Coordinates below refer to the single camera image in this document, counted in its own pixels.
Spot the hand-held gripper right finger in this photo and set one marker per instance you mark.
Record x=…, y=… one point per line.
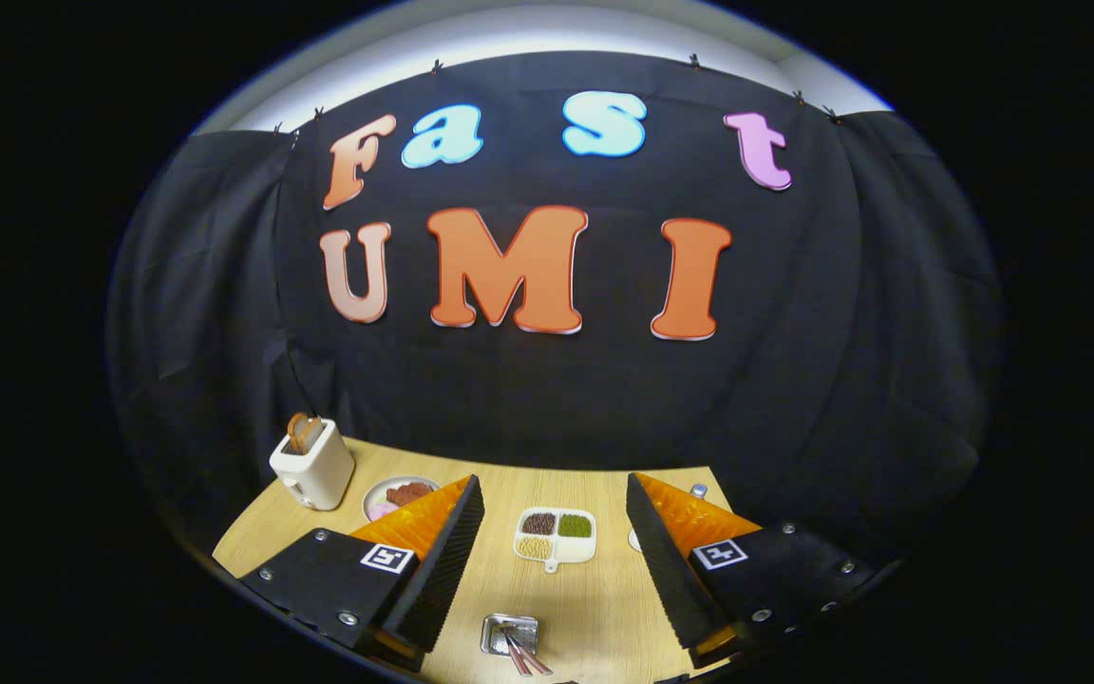
x=666, y=570

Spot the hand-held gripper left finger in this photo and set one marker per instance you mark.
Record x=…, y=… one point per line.
x=443, y=570

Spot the small white dish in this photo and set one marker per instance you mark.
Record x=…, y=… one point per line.
x=634, y=541

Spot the square metal basket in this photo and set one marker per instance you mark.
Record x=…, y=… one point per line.
x=495, y=635

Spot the brown meat slice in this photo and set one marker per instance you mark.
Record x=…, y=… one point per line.
x=406, y=494

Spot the pale pink ham slice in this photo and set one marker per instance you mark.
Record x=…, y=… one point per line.
x=381, y=511

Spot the white divided tray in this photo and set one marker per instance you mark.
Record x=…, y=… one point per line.
x=577, y=549

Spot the pile of yellow soybeans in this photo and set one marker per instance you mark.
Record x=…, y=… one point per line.
x=536, y=548

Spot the white oval plate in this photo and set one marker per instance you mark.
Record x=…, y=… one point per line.
x=378, y=496

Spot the pile of green beans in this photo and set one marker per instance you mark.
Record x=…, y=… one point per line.
x=575, y=525

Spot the pile of dark red beans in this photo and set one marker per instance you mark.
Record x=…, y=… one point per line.
x=538, y=523

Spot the white toaster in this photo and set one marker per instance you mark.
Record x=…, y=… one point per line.
x=319, y=475

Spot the brown bread slice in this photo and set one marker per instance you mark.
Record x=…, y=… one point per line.
x=300, y=432

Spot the black backdrop cloth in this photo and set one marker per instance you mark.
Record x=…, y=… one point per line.
x=794, y=380

